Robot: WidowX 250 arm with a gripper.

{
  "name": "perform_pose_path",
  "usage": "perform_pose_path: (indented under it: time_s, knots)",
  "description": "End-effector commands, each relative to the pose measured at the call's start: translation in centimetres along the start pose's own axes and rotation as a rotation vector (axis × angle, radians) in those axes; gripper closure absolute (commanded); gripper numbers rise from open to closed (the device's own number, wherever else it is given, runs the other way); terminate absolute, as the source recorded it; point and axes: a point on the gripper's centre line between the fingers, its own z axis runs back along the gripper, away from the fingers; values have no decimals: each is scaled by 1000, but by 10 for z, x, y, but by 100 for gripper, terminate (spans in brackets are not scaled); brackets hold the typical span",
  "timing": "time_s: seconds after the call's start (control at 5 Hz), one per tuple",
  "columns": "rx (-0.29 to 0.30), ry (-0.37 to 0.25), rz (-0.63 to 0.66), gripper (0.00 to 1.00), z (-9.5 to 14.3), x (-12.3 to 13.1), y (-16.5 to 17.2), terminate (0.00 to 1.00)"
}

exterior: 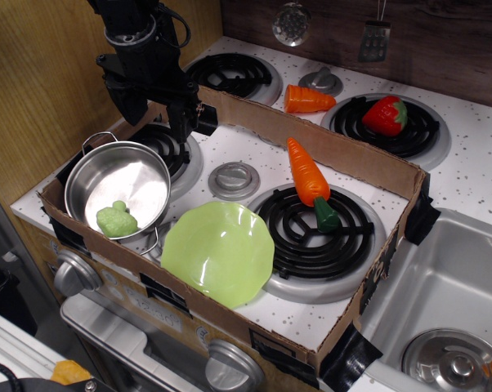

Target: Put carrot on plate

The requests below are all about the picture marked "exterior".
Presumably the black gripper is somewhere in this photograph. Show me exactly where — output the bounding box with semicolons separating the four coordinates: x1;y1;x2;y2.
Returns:
96;15;218;143

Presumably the orange toy carrot green stem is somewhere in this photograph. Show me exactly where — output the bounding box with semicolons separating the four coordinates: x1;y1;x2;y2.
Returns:
287;137;340;234

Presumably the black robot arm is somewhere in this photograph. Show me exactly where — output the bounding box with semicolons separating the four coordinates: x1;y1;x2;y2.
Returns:
89;1;218;143

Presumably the orange carrot piece without stem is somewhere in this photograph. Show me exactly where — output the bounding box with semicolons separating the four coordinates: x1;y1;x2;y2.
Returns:
284;85;337;114

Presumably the light green plastic plate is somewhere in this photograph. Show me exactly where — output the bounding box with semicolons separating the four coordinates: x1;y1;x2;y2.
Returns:
160;202;275;309

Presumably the front left black burner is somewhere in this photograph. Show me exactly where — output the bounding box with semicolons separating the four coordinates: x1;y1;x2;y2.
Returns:
130;122;204;202

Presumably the black burner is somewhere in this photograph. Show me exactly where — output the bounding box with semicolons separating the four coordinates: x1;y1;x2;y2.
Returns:
321;94;451;171
185;53;283;106
130;122;204;202
248;184;387;305

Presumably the small steel pot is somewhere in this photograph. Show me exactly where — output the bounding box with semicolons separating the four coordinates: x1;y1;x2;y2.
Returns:
64;131;171;256

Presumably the back left black burner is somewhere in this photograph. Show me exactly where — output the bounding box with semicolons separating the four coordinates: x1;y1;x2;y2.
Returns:
185;53;283;106

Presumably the grey centre stove knob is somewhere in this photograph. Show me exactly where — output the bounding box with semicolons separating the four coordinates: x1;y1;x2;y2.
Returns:
208;162;261;201

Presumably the grey stove knob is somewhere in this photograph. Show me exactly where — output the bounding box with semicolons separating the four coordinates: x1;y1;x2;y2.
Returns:
208;162;261;201
298;67;343;96

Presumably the light green toy vegetable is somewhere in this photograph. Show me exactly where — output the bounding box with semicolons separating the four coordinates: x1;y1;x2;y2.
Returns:
96;200;139;238

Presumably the brown cardboard fence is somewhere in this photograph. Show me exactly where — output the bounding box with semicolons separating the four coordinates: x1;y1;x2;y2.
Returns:
39;87;431;391

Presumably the hanging steel skimmer ladle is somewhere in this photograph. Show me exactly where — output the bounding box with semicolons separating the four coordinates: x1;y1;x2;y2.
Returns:
271;1;311;47

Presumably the grey back stove knob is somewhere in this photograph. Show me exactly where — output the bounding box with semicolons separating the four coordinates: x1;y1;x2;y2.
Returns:
298;67;343;96

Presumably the grey left oven knob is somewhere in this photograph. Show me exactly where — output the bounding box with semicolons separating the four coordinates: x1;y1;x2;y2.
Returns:
54;250;102;297

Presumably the grey oven knob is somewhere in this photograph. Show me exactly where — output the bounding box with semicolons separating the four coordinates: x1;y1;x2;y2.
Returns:
205;339;265;392
54;250;102;297

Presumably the front right black burner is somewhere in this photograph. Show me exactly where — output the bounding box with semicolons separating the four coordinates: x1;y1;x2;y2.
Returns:
248;184;387;305

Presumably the hanging steel slotted spatula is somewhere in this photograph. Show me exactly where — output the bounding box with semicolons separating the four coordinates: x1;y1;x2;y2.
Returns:
357;0;391;63

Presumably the red toy strawberry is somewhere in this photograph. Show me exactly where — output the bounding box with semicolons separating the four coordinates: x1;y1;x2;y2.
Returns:
362;96;408;137

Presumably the back right black burner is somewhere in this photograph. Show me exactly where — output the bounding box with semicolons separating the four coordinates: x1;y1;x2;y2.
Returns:
321;94;451;171

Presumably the grey right oven knob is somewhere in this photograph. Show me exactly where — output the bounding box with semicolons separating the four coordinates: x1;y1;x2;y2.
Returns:
205;339;265;392

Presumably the yellow object bottom left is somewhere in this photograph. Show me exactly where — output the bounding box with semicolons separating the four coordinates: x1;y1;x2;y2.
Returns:
50;359;92;385

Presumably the grey toy sink basin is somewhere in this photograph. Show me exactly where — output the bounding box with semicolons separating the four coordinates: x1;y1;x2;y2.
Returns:
360;210;492;391

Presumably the steel sink drain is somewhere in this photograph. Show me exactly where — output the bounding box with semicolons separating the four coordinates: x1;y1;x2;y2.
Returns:
400;328;492;391

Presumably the silver oven door handle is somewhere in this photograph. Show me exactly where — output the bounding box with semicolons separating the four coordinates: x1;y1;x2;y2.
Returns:
60;294;199;391

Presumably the black cable bottom left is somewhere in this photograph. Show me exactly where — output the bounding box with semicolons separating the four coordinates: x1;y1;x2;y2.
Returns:
0;359;22;392

